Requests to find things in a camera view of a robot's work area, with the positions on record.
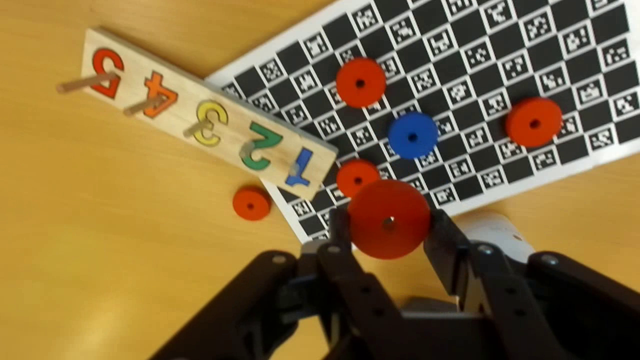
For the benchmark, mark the wooden number peg board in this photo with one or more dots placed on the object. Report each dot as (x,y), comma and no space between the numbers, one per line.
(200,112)

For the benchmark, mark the white cup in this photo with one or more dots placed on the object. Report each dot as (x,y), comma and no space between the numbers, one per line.
(495,235)

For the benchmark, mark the black and white calibration board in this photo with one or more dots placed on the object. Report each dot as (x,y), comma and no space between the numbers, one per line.
(475,90)

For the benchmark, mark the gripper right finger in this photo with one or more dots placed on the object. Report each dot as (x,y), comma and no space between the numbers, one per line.
(505,290)

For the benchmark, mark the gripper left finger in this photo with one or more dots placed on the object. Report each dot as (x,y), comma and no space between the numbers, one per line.
(345,280)

